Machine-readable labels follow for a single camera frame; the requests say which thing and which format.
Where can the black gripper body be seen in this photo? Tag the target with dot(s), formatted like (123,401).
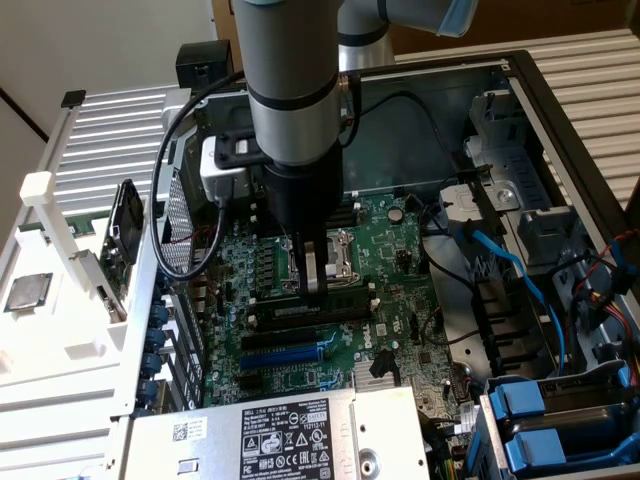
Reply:
(305,195)

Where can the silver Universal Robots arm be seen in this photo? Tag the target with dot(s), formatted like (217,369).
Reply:
(285,60)

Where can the silver CPU socket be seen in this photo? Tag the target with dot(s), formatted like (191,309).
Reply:
(342,250)

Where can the long black expansion slot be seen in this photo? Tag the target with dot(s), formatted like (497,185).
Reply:
(280,339)

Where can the open grey PC case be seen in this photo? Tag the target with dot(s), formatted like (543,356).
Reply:
(380,150)

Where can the green Dell motherboard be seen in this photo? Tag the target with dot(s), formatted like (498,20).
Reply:
(400,280)

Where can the round coin battery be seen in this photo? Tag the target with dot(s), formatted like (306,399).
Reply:
(396,214)

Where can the long blue expansion slot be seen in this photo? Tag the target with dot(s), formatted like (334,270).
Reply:
(280,358)

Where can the black plug on heatsink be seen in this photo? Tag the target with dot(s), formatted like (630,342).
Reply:
(382,364)

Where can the small silver heatsink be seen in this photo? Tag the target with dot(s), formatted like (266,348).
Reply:
(362,381)

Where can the short black expansion slot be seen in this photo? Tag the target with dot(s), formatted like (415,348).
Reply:
(251,382)

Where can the black box device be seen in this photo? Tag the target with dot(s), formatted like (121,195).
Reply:
(205,60)

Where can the graphics card with black fan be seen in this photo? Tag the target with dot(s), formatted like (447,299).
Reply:
(127,220)

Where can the silver power supply with label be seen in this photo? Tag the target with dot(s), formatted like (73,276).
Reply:
(225,440)

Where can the grey metal disk bay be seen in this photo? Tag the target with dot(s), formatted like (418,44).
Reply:
(520,165)

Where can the blue plastic disk cage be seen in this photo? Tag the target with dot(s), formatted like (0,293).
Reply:
(525,400)

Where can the white parts rack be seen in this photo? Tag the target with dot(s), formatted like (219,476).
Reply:
(60,320)

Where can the silver CPU chip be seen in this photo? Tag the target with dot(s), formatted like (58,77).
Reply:
(27,292)

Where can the plain brown cardboard box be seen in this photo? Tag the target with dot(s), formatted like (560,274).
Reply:
(550,15)

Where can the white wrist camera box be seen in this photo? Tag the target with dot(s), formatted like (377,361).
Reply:
(220,175)

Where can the small black rail cap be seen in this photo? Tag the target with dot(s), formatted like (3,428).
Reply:
(73,98)

